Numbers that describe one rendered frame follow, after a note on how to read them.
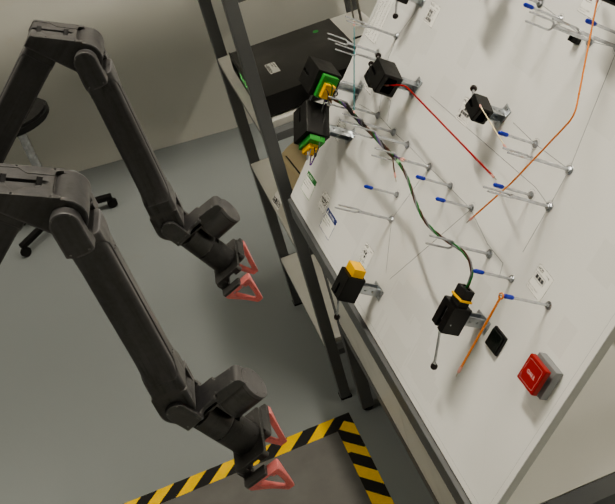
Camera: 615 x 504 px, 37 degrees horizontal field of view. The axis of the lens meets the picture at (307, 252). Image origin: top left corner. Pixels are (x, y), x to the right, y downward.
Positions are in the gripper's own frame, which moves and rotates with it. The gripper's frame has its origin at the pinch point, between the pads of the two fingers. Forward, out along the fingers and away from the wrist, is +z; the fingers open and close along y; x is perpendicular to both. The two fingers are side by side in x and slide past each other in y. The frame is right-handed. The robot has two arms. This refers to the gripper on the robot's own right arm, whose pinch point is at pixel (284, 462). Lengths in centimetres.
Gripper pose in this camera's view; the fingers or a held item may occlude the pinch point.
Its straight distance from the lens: 158.0
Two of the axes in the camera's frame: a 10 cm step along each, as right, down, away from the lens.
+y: -1.4, -5.8, 8.0
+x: -7.3, 6.1, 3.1
